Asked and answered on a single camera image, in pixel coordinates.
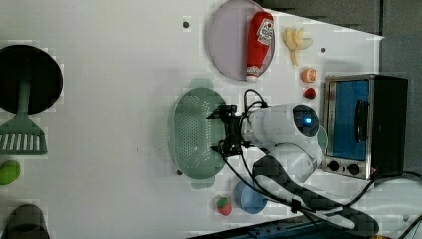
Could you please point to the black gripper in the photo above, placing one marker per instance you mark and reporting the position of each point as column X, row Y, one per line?
column 231, row 145

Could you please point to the green plastic strainer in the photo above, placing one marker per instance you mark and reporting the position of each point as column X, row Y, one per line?
column 193, row 135

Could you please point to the red strawberry near oven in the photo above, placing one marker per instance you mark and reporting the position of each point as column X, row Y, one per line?
column 310, row 93

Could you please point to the red strawberry near bowl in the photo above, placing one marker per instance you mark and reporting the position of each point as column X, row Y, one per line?
column 224, row 206

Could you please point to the blue bowl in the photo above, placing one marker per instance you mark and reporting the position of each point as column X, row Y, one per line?
column 248, row 199

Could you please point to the peeled banana toy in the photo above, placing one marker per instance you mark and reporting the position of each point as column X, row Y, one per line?
column 295, row 41

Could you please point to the red ketchup bottle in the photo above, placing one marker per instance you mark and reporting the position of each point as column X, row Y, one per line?
column 260, row 36

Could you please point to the orange slice toy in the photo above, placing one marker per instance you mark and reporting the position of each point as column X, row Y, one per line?
column 309, row 75

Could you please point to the grey round plate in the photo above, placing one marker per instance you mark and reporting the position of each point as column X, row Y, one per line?
column 228, row 38

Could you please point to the black cup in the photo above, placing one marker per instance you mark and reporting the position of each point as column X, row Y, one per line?
column 26, row 222

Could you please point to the green lime toy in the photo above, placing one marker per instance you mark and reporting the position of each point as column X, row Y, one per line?
column 9, row 171

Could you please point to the black round pan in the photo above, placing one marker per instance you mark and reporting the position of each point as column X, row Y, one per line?
column 27, row 63

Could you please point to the green slotted spatula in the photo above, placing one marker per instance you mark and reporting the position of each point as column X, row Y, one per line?
column 20, row 135

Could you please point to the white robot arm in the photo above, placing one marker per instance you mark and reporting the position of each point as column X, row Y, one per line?
column 287, row 134

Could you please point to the black toaster oven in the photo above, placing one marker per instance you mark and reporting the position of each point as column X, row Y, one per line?
column 365, row 121

